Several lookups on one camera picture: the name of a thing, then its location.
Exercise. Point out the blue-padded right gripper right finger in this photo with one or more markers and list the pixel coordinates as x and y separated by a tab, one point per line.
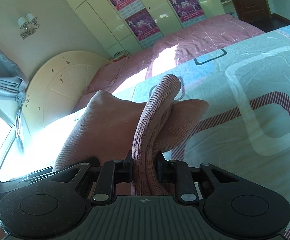
231	205

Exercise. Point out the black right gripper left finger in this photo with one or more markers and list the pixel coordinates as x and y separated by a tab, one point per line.
53	206

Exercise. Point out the pink sweatshirt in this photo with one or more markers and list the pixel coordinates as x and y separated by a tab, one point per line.
111	127

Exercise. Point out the light blue patterned bedsheet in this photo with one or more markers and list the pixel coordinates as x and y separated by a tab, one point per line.
245	131

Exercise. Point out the blue grey curtain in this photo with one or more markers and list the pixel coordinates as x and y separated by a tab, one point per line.
13	85

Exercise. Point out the cream round headboard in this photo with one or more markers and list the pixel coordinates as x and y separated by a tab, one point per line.
57	87

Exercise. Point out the pink bed cover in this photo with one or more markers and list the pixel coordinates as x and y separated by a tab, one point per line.
168	52

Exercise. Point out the lower left pink poster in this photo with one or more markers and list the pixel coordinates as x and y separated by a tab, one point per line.
145	30

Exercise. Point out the cream wardrobe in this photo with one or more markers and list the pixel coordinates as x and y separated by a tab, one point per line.
114	34

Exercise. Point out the lower right pink poster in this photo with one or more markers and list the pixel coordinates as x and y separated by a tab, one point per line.
189	11

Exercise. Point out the wall lamp sconce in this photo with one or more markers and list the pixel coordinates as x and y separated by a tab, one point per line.
28	25

